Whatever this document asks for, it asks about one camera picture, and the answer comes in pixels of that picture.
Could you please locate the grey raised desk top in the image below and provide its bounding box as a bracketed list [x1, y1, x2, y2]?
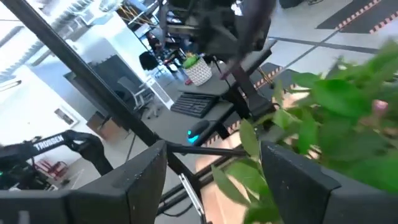
[178, 42, 275, 98]

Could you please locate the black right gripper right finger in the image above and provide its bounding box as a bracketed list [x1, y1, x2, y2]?
[260, 141, 342, 224]

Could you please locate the cardboard box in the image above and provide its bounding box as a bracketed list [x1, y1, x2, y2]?
[86, 111, 121, 141]

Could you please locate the black mouse with blue glow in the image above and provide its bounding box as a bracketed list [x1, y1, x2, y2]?
[186, 119, 211, 144]

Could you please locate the black floor mat striped edge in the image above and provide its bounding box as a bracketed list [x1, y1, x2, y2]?
[316, 0, 398, 34]
[251, 61, 300, 94]

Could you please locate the green plant in black pot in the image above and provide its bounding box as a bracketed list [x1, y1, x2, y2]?
[211, 39, 398, 224]

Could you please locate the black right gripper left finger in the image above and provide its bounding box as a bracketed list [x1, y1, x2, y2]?
[67, 139, 169, 224]

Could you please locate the white patterned plant pot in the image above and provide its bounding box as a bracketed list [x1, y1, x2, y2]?
[182, 52, 213, 87]

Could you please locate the grey office chair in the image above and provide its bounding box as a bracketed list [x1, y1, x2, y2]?
[117, 75, 162, 121]

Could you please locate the black keyboard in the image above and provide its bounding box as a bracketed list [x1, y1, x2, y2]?
[170, 91, 219, 119]

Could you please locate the black office chair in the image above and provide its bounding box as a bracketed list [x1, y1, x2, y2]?
[163, 0, 278, 80]

